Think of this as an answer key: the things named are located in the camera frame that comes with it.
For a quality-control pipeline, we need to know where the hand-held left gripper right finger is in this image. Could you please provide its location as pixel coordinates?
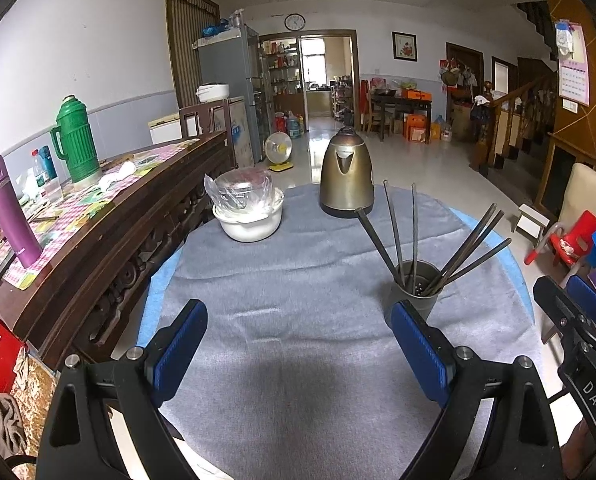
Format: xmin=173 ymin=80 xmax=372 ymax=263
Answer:
xmin=390 ymin=299 xmax=564 ymax=480

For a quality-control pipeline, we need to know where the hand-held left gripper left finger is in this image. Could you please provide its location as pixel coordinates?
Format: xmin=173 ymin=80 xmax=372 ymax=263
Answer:
xmin=34 ymin=298 xmax=209 ymax=480

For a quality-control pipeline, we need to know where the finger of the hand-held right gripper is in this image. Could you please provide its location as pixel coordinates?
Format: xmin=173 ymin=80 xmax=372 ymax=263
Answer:
xmin=566 ymin=275 xmax=596 ymax=326
xmin=532 ymin=275 xmax=586 ymax=348

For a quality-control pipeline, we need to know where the grey metal cup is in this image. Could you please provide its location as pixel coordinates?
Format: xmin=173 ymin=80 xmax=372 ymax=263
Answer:
xmin=389 ymin=259 xmax=443 ymax=328

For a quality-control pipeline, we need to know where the bunch of metal chopsticks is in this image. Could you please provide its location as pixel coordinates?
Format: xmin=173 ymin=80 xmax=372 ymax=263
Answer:
xmin=355 ymin=180 xmax=512 ymax=297

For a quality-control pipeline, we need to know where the person's right forearm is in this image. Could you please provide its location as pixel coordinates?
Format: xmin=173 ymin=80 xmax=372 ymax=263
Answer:
xmin=560 ymin=417 xmax=596 ymax=480

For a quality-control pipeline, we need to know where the light blue cloth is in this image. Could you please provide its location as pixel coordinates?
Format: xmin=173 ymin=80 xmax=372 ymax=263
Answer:
xmin=135 ymin=207 xmax=537 ymax=351

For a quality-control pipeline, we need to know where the red plastic stool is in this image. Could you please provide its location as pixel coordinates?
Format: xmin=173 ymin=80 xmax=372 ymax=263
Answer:
xmin=524 ymin=210 xmax=596 ymax=273

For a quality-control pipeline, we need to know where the small white step stool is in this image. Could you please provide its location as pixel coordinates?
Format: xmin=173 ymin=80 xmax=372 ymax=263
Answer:
xmin=512 ymin=203 xmax=551 ymax=246

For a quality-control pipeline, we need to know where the beige chair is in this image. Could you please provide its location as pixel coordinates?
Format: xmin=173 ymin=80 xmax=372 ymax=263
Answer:
xmin=558 ymin=162 xmax=596 ymax=233

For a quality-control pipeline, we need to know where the dark wooden sideboard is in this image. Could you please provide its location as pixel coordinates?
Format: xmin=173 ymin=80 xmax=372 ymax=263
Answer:
xmin=0 ymin=130 xmax=236 ymax=376

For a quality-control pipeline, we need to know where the grey tablecloth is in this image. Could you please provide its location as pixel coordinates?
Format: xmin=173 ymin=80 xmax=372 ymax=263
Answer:
xmin=150 ymin=182 xmax=543 ymax=480

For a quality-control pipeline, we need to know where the white bowl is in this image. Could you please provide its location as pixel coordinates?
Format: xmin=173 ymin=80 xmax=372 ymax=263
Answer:
xmin=213 ymin=190 xmax=285 ymax=243

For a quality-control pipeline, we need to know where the gold speckled carton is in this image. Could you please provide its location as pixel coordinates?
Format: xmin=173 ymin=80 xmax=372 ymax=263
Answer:
xmin=20 ymin=355 xmax=61 ymax=456

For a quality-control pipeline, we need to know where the checkered patterned cloth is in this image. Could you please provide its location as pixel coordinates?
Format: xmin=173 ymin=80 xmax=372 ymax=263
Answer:
xmin=3 ymin=141 xmax=201 ymax=291

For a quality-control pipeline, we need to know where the white crumpled tissue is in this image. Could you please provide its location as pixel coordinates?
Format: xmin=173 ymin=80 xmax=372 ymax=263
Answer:
xmin=100 ymin=160 xmax=138 ymax=188

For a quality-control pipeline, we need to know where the brass electric kettle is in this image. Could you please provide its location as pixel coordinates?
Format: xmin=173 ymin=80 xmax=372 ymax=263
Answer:
xmin=319 ymin=126 xmax=375 ymax=219

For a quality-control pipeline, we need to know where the wooden stair railing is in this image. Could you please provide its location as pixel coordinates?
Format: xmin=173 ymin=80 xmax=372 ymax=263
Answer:
xmin=470 ymin=77 xmax=561 ymax=171

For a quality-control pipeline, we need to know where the grey-brown rag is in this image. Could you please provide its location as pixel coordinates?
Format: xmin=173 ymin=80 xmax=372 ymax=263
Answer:
xmin=0 ymin=385 xmax=26 ymax=456

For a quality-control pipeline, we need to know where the black flat object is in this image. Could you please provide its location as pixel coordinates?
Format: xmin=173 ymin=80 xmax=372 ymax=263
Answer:
xmin=0 ymin=250 xmax=16 ymax=288

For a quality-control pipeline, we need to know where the purple thermos bottle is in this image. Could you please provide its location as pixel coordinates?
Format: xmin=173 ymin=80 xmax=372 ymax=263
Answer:
xmin=0 ymin=155 xmax=44 ymax=269

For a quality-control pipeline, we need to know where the white chest freezer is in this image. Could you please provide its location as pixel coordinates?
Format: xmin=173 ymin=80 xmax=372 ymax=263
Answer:
xmin=148 ymin=97 xmax=256 ymax=168

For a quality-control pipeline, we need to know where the tall orange box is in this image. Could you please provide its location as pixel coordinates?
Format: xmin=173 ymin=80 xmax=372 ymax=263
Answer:
xmin=404 ymin=114 xmax=431 ymax=142

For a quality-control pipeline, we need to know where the clear plastic water bottle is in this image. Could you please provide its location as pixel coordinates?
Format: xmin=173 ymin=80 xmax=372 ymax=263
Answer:
xmin=30 ymin=149 xmax=49 ymax=196

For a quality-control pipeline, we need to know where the blue bottle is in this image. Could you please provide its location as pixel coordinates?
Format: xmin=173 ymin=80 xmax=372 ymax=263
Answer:
xmin=40 ymin=146 xmax=59 ymax=183

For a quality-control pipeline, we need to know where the round white heater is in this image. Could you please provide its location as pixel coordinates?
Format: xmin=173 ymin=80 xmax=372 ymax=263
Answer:
xmin=264 ymin=132 xmax=295 ymax=173

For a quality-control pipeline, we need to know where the green thermos flask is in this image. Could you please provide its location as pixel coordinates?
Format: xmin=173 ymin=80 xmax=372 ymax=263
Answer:
xmin=50 ymin=95 xmax=103 ymax=184

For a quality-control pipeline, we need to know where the narrow dark wooden door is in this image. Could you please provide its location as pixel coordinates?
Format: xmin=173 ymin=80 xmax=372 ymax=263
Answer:
xmin=492 ymin=56 xmax=518 ymax=96

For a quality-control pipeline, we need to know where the dark wooden chair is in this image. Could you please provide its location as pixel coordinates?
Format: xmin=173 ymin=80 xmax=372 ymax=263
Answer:
xmin=179 ymin=100 xmax=230 ymax=141

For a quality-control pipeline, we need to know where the dark wooden dining table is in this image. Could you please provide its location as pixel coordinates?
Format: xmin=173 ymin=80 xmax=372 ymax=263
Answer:
xmin=369 ymin=92 xmax=433 ymax=143

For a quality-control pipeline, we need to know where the white rice cooker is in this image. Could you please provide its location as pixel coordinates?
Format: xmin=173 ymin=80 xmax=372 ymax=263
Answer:
xmin=196 ymin=83 xmax=231 ymax=103

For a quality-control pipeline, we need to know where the wide dark wooden door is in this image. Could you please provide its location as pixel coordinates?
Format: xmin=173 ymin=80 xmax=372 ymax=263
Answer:
xmin=446 ymin=41 xmax=484 ymax=96

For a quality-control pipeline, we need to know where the grey refrigerator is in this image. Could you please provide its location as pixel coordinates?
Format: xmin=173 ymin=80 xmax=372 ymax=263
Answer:
xmin=198 ymin=25 xmax=273 ymax=166

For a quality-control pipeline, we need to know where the framed picture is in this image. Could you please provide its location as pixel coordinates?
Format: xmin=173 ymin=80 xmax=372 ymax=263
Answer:
xmin=392 ymin=31 xmax=418 ymax=62

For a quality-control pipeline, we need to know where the glass display shelf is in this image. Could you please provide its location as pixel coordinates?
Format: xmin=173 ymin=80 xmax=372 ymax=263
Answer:
xmin=260 ymin=37 xmax=301 ymax=106

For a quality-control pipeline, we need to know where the brown striped curtain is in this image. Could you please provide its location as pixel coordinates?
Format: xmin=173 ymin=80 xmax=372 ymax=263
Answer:
xmin=165 ymin=0 xmax=221 ymax=108

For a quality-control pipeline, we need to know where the pink wall calendar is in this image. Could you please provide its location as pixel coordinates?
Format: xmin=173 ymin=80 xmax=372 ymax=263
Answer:
xmin=555 ymin=20 xmax=591 ymax=107

